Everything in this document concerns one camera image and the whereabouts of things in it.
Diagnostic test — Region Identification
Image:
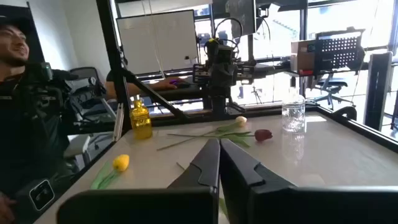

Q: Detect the white artificial tulip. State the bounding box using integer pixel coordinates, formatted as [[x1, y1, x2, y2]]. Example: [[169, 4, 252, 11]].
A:
[[156, 115, 249, 152]]

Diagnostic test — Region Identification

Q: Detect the dark red artificial tulip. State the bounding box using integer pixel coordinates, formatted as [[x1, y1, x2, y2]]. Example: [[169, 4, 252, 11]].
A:
[[167, 129, 274, 149]]

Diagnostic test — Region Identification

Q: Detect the black office chair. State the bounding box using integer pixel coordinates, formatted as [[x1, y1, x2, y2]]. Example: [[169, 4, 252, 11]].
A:
[[312, 73, 355, 110]]

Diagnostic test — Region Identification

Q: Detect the yellow artificial tulip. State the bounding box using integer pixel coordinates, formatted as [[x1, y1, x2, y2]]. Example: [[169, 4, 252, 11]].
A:
[[90, 154, 131, 190]]

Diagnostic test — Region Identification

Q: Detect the black perforated panel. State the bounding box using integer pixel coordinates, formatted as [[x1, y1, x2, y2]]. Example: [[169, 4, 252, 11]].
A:
[[314, 28, 366, 77]]

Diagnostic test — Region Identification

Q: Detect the person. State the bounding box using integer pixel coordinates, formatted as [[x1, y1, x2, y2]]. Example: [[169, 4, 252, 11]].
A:
[[104, 67, 187, 102], [0, 14, 80, 224]]

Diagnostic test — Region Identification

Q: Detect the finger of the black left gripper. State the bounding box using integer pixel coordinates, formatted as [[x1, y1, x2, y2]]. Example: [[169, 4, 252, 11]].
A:
[[213, 65, 226, 90], [224, 65, 238, 90]]

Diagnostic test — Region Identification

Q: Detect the black monitor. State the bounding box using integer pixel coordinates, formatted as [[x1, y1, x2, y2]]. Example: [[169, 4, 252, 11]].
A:
[[212, 0, 257, 40]]

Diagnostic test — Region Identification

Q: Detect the clear glass vase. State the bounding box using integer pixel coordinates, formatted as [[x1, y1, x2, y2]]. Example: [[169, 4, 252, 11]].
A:
[[281, 86, 307, 134]]

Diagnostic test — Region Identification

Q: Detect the black white tower fan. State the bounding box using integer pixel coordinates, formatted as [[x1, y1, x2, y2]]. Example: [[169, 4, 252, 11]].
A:
[[363, 51, 393, 131]]

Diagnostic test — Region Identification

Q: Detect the brown cardboard box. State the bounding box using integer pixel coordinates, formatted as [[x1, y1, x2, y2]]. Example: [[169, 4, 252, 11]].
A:
[[290, 39, 318, 73]]

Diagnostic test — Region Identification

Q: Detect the black hook handle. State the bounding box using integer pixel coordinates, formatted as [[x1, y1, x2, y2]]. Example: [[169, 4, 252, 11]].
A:
[[332, 105, 358, 121]]

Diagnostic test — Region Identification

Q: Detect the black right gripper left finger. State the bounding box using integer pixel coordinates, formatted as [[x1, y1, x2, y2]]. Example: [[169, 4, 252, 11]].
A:
[[57, 138, 221, 224]]

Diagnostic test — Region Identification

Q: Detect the white strap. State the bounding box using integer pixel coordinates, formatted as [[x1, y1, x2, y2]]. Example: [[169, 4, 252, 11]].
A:
[[112, 102, 125, 142]]

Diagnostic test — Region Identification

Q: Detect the office desk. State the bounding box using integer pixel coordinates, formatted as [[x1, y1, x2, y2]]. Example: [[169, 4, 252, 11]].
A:
[[133, 83, 214, 103]]

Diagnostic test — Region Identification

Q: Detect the black device white outline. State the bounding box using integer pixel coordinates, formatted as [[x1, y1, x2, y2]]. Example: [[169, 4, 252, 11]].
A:
[[28, 179, 56, 212]]

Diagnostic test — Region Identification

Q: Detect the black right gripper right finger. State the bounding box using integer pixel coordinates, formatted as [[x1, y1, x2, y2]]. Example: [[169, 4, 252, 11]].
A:
[[220, 138, 398, 224]]

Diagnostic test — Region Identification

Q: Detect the whiteboard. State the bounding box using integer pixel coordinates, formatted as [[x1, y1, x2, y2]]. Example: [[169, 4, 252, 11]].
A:
[[116, 9, 200, 76]]

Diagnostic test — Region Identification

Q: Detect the yellow glass vase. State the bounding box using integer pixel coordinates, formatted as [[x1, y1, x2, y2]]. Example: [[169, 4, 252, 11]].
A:
[[129, 95, 154, 141]]

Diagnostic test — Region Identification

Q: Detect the grey office chair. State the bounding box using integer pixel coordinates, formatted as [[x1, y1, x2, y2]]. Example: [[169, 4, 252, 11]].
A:
[[67, 67, 118, 125]]

